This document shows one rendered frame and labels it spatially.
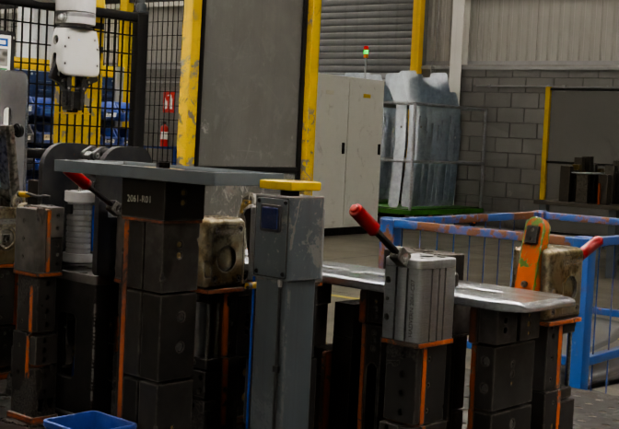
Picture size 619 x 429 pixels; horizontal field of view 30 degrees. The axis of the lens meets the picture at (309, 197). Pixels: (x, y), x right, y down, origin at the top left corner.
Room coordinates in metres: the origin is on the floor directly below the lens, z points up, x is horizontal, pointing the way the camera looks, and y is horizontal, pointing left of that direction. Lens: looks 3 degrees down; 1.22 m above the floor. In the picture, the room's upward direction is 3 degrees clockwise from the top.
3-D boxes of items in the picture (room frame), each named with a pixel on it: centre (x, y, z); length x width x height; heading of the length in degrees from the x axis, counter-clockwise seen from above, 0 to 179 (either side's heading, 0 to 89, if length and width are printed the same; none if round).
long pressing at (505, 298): (2.11, 0.15, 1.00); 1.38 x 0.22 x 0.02; 48
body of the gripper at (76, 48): (2.44, 0.51, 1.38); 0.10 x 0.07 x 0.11; 138
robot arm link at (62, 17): (2.43, 0.51, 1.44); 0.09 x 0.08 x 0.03; 138
